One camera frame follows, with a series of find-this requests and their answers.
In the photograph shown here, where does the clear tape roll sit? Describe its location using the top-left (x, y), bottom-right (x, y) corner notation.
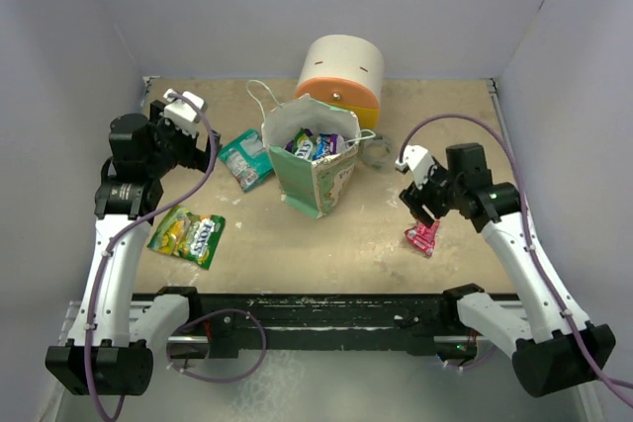
top-left (359, 134), bottom-right (394, 171)

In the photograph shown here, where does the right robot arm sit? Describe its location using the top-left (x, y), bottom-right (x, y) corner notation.
top-left (396, 143), bottom-right (615, 397)

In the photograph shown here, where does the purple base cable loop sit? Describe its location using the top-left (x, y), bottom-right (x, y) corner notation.
top-left (165, 308), bottom-right (268, 383)

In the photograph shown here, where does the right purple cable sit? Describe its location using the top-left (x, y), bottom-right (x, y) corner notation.
top-left (399, 113), bottom-right (633, 389)

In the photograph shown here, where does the small blue snack packet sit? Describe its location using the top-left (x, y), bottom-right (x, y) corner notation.
top-left (313, 133), bottom-right (337, 160)

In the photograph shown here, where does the teal snack packet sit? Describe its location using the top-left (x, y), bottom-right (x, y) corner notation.
top-left (218, 128), bottom-right (273, 193)

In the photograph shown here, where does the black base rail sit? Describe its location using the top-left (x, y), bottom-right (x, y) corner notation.
top-left (133, 288), bottom-right (515, 359)

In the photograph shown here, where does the small red snack packet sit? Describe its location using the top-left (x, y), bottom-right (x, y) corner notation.
top-left (404, 220), bottom-right (440, 257)

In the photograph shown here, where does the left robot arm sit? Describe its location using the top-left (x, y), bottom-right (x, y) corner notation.
top-left (45, 90), bottom-right (221, 396)

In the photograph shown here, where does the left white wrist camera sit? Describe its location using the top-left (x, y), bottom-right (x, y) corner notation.
top-left (162, 88), bottom-right (208, 137)

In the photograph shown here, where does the pastel mini drawer cabinet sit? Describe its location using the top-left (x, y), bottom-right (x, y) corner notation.
top-left (294, 35), bottom-right (385, 129)

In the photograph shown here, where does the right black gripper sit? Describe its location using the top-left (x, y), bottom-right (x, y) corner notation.
top-left (400, 156), bottom-right (465, 227)

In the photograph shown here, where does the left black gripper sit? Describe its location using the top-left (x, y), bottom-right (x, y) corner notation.
top-left (144, 102), bottom-right (220, 179)

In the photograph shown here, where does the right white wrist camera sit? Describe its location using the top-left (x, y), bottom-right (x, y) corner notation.
top-left (395, 145), bottom-right (437, 190)

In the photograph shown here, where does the purple berry candy bag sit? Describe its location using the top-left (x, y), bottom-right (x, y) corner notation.
top-left (333, 134), bottom-right (348, 154)

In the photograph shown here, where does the large green Foxs bag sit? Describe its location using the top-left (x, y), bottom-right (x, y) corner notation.
top-left (147, 206), bottom-right (226, 270)

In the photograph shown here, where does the green Fresh paper bag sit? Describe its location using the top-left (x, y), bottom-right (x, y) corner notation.
top-left (261, 94), bottom-right (375, 218)

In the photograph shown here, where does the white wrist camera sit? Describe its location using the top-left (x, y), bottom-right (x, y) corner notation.
top-left (162, 88), bottom-right (208, 137)
top-left (395, 145), bottom-right (437, 190)

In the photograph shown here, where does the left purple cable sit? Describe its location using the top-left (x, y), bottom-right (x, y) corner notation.
top-left (83, 91), bottom-right (219, 422)

